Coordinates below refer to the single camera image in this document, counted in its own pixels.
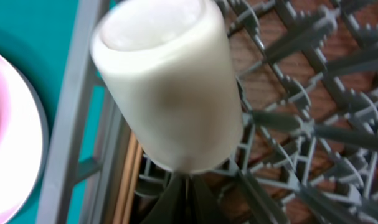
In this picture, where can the teal plastic tray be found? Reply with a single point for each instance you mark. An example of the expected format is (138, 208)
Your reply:
(35, 36)

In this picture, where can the pink plate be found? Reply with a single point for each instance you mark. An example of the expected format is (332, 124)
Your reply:
(24, 139)

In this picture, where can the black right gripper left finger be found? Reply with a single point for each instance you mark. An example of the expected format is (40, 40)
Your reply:
(170, 208)

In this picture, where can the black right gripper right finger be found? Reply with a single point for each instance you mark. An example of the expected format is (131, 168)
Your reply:
(205, 209)

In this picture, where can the wooden chopstick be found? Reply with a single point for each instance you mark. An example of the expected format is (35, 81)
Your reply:
(125, 179)
(132, 185)

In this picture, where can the grey dishwasher rack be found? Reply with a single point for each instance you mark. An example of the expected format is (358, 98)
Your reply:
(64, 170)

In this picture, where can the white cup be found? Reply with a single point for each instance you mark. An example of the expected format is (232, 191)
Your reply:
(168, 67)

